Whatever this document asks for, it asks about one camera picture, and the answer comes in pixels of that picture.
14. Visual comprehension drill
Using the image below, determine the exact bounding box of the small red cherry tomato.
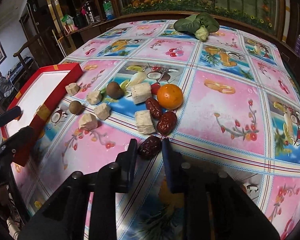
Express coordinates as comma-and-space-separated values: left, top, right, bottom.
151, 82, 161, 95

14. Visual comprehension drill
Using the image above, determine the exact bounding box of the floral plastic tablecloth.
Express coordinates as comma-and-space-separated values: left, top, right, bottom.
12, 20, 300, 239

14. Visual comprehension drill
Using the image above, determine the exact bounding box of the white chunk centre left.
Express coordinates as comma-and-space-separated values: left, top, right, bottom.
94, 103, 111, 120

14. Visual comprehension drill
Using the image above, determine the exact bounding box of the dark dining table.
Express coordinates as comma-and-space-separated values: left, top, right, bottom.
9, 56, 34, 84

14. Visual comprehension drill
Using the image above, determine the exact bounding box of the dark red jujube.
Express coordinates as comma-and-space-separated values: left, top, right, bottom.
137, 136, 162, 160

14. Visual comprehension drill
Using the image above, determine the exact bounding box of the red jujube upper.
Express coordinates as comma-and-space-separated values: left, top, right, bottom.
145, 98, 162, 120

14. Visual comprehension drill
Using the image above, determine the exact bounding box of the green leafy vegetable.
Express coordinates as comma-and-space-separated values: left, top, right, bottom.
173, 12, 219, 42

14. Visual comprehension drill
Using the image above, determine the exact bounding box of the large orange tangerine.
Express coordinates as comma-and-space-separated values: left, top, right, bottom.
157, 84, 183, 110

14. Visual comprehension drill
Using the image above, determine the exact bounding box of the brown longan fruit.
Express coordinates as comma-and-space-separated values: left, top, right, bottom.
69, 100, 83, 115

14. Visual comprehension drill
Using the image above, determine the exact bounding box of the red jujube lower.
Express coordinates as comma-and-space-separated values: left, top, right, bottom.
157, 111, 177, 135

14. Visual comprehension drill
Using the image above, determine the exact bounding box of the brown kiwi fruit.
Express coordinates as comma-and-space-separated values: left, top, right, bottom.
106, 81, 125, 100

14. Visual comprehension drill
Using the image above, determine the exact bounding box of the dark wooden chair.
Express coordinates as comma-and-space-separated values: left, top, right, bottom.
13, 29, 53, 68

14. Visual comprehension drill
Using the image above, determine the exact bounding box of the clear plastic water bottle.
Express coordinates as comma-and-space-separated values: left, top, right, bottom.
103, 0, 115, 20

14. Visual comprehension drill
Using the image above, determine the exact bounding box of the seated person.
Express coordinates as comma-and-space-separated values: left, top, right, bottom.
0, 71, 14, 97

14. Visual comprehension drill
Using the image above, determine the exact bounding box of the steel thermos flask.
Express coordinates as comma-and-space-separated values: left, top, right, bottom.
84, 2, 95, 24

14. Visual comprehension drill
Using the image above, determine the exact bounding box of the red shallow box tray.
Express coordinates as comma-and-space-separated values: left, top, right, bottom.
1, 63, 83, 167

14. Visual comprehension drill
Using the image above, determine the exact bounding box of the green snack bag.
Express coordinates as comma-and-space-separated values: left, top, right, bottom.
61, 14, 74, 25

